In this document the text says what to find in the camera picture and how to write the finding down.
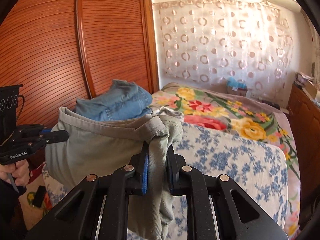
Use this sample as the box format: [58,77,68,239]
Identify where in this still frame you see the blue floral bed cover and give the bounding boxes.
[43,116,288,239]

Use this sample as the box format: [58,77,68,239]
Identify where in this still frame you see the colourful flower blanket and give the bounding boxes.
[151,83,301,239]

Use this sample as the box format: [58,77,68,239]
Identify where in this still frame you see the circle pattern sheer curtain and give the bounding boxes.
[153,0,293,91]

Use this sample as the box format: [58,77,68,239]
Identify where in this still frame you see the person's left hand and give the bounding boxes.
[0,159,30,186]

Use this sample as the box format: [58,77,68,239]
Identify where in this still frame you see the bottom folded blue jeans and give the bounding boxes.
[139,107,153,117]

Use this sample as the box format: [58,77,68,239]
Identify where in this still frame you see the wooden sideboard cabinet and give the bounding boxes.
[288,84,319,224]

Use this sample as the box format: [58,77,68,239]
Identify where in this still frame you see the wooden slatted wardrobe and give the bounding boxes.
[1,0,158,126]

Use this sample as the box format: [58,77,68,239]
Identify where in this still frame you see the beige side curtain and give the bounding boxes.
[302,10,320,83]

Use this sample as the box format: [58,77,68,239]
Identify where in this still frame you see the folded blue jeans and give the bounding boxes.
[75,85,152,121]
[139,107,153,117]

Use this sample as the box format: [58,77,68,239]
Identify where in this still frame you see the grey-green pants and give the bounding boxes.
[45,107,183,239]

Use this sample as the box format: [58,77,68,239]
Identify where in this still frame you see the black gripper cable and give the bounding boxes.
[15,94,26,120]

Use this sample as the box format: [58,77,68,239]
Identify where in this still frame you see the cardboard box on sideboard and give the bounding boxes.
[304,80,319,102]

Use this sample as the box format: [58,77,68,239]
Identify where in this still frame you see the stack of papers on sideboard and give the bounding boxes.
[294,72,316,89]

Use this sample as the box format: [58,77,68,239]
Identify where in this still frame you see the middle folded blue jeans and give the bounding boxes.
[75,85,152,121]

